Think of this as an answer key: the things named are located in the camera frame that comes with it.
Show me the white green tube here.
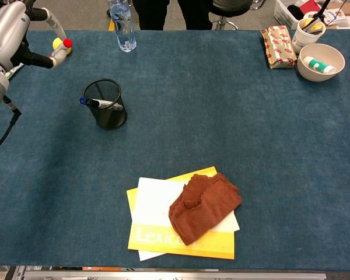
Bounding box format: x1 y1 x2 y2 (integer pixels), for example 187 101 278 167
303 55 337 75

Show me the white paper cup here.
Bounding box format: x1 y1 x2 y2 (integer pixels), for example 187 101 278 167
292 17 327 55

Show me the black stand rod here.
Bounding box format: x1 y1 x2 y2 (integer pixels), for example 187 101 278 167
307 0 332 25

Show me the printed magazine stack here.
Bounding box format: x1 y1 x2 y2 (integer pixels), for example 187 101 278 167
0 265 25 280

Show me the clear plastic water bottle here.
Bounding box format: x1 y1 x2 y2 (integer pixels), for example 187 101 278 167
106 0 138 53

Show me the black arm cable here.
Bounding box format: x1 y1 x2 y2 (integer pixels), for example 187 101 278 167
0 94 22 156

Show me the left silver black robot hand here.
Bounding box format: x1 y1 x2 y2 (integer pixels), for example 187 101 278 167
0 0 68 71

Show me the blue felt table mat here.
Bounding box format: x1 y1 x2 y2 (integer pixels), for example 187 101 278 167
0 29 350 271

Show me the red capped whiteboard marker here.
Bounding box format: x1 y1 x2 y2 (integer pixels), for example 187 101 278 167
48 38 74 58

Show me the yellow ball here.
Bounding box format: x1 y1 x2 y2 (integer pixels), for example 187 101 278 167
52 37 73 57

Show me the white paper sheet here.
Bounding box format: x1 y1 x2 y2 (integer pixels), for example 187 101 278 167
131 176 241 262

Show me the white plastic basket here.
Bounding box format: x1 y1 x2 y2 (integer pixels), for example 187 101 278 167
273 0 304 30

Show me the yellow Lexicon book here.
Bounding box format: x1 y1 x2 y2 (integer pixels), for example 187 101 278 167
125 166 236 260

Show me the person in black trousers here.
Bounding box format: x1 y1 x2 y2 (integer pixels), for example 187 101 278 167
106 0 214 31

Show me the beige bowl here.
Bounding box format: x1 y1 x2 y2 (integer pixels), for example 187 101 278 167
296 43 347 83

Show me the black capped marker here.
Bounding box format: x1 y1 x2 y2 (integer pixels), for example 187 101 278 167
85 99 124 112

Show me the black pen cup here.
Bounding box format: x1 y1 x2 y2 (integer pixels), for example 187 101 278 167
82 78 128 131

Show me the yellow object in cup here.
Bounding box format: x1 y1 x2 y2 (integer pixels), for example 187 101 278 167
300 17 324 33

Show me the brown folded cloth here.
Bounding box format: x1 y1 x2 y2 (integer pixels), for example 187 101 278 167
168 172 243 247

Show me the beige red patterned snack pack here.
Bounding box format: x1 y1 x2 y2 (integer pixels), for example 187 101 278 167
260 24 298 70

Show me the aluminium profile rail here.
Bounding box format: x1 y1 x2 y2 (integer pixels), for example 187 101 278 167
22 269 328 280

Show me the black round stool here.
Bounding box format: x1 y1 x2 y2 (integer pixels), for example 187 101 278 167
208 0 267 31

